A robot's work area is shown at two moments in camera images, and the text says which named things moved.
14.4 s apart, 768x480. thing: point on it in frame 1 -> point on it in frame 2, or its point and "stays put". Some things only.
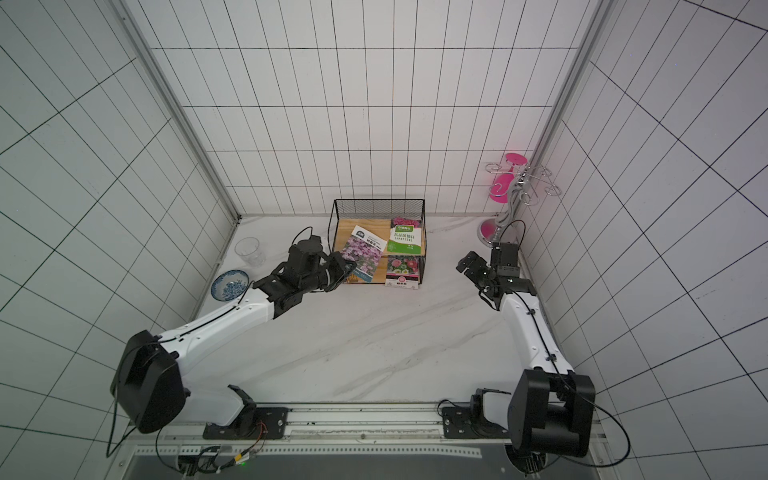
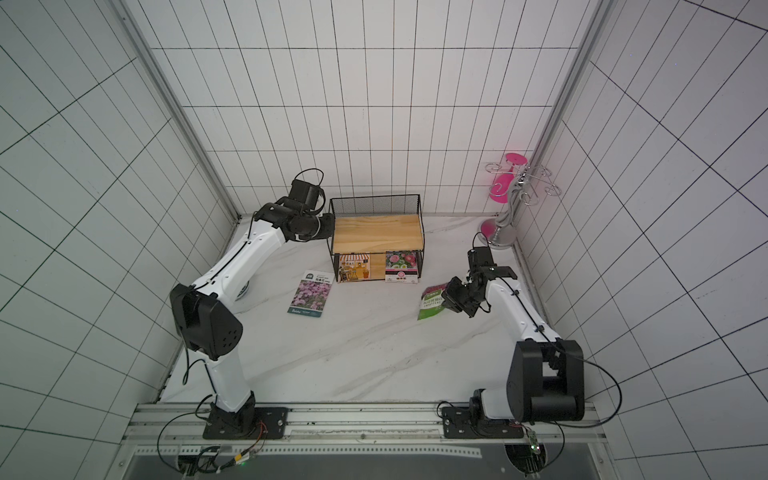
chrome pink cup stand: [517, 181] stays put
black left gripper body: [329, 276] -> [317, 228]
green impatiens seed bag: [405, 237] -> [431, 301]
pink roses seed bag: [403, 271] stays put
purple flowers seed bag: [365, 250] -> [312, 293]
